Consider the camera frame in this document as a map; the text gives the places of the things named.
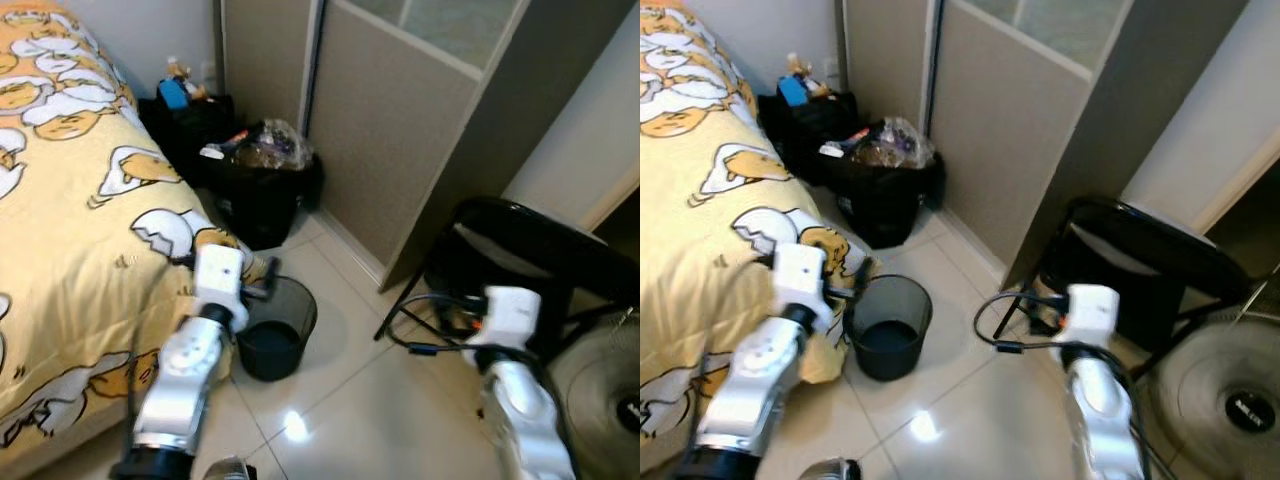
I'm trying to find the orange brown packet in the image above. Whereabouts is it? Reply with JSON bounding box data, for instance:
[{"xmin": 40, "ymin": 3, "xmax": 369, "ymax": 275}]
[
  {"xmin": 168, "ymin": 57, "xmax": 209, "ymax": 99},
  {"xmin": 787, "ymin": 53, "xmax": 831, "ymax": 98}
]

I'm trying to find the yellow egg print blanket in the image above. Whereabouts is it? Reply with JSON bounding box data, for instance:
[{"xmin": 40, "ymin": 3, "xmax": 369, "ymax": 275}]
[
  {"xmin": 0, "ymin": 0, "xmax": 269, "ymax": 461},
  {"xmin": 640, "ymin": 0, "xmax": 881, "ymax": 471}
]

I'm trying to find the black rubbish bin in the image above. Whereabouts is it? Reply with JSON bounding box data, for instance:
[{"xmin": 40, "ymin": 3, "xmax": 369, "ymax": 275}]
[
  {"xmin": 815, "ymin": 150, "xmax": 946, "ymax": 249},
  {"xmin": 195, "ymin": 150, "xmax": 323, "ymax": 251}
]

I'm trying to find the black mesh wastebasket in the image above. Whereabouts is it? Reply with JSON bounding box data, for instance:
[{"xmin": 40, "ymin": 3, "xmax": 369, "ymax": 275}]
[
  {"xmin": 235, "ymin": 275, "xmax": 319, "ymax": 383},
  {"xmin": 845, "ymin": 273, "xmax": 934, "ymax": 383}
]

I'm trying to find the black bag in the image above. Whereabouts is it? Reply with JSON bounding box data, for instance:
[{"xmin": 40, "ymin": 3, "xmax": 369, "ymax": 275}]
[
  {"xmin": 138, "ymin": 92, "xmax": 241, "ymax": 186},
  {"xmin": 757, "ymin": 90, "xmax": 863, "ymax": 186}
]

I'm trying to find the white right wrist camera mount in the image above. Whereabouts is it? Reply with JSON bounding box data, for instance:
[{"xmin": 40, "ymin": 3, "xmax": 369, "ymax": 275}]
[
  {"xmin": 483, "ymin": 286, "xmax": 543, "ymax": 346},
  {"xmin": 1063, "ymin": 284, "xmax": 1121, "ymax": 346}
]

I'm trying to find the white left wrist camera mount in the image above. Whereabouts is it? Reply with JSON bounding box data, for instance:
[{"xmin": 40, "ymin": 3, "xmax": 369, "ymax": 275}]
[
  {"xmin": 192, "ymin": 243, "xmax": 251, "ymax": 331},
  {"xmin": 772, "ymin": 243, "xmax": 831, "ymax": 331}
]

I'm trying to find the clear plastic rubbish bag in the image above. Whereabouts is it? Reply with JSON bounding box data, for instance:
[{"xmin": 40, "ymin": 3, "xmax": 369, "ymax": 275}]
[
  {"xmin": 230, "ymin": 118, "xmax": 314, "ymax": 171},
  {"xmin": 850, "ymin": 117, "xmax": 936, "ymax": 168}
]

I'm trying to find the grey floor fan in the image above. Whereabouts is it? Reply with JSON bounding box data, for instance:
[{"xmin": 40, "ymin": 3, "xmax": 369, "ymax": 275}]
[
  {"xmin": 548, "ymin": 315, "xmax": 641, "ymax": 480},
  {"xmin": 1150, "ymin": 315, "xmax": 1280, "ymax": 480}
]

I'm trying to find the black folding chair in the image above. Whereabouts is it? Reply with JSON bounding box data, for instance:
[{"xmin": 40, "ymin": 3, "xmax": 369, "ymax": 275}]
[
  {"xmin": 375, "ymin": 196, "xmax": 641, "ymax": 376},
  {"xmin": 995, "ymin": 196, "xmax": 1263, "ymax": 381}
]

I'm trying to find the grey sliding door wardrobe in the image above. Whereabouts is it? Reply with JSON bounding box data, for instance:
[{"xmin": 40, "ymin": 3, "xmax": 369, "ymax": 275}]
[
  {"xmin": 220, "ymin": 0, "xmax": 639, "ymax": 293},
  {"xmin": 843, "ymin": 0, "xmax": 1251, "ymax": 291}
]

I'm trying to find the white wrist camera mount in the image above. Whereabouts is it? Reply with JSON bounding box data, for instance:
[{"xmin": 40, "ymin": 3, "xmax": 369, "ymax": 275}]
[
  {"xmin": 772, "ymin": 243, "xmax": 831, "ymax": 331},
  {"xmin": 483, "ymin": 286, "xmax": 543, "ymax": 346},
  {"xmin": 192, "ymin": 243, "xmax": 251, "ymax": 331},
  {"xmin": 1063, "ymin": 284, "xmax": 1121, "ymax": 346}
]

